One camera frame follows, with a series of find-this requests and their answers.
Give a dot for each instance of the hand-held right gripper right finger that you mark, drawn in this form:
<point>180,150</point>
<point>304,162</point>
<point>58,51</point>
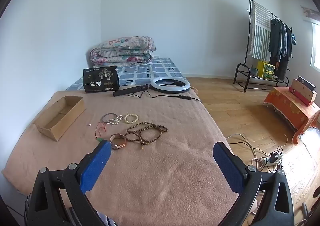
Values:
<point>227,166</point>

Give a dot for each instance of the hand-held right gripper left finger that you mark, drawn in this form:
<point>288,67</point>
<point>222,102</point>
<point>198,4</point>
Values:
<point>96,163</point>

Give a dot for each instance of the cardboard box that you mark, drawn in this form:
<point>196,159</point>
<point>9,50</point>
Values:
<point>65,126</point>

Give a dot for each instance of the white power strip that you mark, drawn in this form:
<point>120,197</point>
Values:
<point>265,160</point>

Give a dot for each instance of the black plug charger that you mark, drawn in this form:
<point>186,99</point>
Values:
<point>274,158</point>

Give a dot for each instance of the person's striped clothing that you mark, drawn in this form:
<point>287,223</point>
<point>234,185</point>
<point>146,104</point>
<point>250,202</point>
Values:
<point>110,221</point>

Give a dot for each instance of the black printed package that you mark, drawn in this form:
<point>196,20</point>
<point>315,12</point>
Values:
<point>100,80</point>

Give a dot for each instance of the orange cloth covered table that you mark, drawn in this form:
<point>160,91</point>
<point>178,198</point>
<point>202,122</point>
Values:
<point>285,106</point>

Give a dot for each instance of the small plant pot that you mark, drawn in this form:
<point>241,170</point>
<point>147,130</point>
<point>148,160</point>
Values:
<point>254,70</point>

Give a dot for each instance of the yellow box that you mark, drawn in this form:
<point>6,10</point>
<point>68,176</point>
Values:
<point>260,68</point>

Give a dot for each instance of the green box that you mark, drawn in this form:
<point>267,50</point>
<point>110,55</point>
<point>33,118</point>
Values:
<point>269,71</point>

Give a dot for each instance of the tan pink long box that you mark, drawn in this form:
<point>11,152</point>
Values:
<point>301,92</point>

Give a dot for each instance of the dark long box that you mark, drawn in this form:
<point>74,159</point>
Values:
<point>306,83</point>

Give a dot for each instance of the blue checked bed sheet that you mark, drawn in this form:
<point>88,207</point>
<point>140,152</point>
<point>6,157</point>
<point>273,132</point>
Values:
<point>160,68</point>

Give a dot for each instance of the folded floral quilt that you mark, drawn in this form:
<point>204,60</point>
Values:
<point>120,50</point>

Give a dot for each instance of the black hanging coat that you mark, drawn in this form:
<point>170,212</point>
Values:
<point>285,60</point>

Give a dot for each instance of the dark green hanging coat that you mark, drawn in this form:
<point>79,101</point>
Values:
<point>275,38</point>

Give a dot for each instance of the striped hanging cloth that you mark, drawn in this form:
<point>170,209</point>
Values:
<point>260,33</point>

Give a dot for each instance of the blue hanging cloth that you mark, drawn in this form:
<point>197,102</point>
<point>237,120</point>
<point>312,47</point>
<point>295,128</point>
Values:
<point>294,40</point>

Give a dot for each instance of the window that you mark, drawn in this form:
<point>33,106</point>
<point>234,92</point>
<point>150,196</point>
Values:
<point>315,45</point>

